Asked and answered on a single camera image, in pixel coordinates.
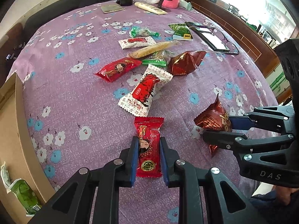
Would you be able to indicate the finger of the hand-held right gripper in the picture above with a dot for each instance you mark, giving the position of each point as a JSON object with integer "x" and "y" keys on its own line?
{"x": 240, "y": 122}
{"x": 219, "y": 140}

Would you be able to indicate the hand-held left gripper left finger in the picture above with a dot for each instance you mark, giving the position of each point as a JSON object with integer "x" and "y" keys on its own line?
{"x": 134, "y": 158}

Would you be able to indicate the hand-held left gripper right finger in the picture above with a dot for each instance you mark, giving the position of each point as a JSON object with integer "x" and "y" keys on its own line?
{"x": 163, "y": 161}

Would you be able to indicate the dark red snack packet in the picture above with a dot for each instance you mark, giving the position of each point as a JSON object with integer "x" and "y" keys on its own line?
{"x": 213, "y": 119}
{"x": 182, "y": 61}

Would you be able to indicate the red cartoon snack packet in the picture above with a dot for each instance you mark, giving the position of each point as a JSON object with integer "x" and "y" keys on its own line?
{"x": 116, "y": 70}
{"x": 149, "y": 133}

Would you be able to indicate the large white red snack packet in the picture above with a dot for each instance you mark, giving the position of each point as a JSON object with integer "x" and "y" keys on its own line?
{"x": 142, "y": 91}

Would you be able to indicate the clear green-edged snack packet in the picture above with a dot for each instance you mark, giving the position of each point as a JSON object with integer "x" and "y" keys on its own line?
{"x": 158, "y": 57}

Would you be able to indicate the green pea snack packet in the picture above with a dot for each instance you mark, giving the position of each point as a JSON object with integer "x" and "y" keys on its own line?
{"x": 181, "y": 31}

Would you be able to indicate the long beige snack packet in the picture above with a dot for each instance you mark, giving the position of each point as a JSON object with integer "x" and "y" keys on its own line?
{"x": 151, "y": 49}

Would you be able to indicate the small white red snack packet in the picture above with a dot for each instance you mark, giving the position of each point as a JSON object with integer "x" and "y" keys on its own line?
{"x": 135, "y": 42}

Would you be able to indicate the cardboard box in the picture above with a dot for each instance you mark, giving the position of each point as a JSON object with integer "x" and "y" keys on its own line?
{"x": 14, "y": 126}

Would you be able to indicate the green candy packet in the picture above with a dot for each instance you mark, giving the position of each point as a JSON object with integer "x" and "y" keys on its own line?
{"x": 141, "y": 32}

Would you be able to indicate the person's blue trousers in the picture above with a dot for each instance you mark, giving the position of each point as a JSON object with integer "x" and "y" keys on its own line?
{"x": 275, "y": 212}

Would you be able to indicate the bamboo print glass door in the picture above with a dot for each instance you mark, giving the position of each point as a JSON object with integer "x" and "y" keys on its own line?
{"x": 278, "y": 84}

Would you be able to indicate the black eyeglasses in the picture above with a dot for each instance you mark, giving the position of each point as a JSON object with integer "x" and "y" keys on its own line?
{"x": 236, "y": 52}

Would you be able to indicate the purple floral tablecloth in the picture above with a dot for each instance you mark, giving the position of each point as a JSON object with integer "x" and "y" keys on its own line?
{"x": 81, "y": 98}

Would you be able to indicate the phone in clear case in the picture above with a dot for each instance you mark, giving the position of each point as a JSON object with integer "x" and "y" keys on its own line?
{"x": 213, "y": 39}

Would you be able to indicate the wooden brick-pattern partition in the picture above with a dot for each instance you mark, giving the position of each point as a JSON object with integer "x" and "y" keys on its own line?
{"x": 233, "y": 28}

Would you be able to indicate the green leaf-wrap snack packet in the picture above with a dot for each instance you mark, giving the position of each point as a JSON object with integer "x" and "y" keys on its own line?
{"x": 24, "y": 196}

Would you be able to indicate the pale green face mask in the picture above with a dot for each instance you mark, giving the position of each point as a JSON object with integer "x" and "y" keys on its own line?
{"x": 185, "y": 4}

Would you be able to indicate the plain white snack packet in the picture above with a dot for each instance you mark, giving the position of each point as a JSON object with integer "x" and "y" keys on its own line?
{"x": 4, "y": 175}

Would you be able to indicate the cream tube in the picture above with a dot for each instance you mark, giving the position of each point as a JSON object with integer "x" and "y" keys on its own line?
{"x": 149, "y": 7}

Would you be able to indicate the brown leather chair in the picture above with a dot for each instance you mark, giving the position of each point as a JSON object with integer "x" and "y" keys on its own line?
{"x": 11, "y": 39}

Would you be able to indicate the black sofa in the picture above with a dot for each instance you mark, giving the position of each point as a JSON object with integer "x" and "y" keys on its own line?
{"x": 70, "y": 0}

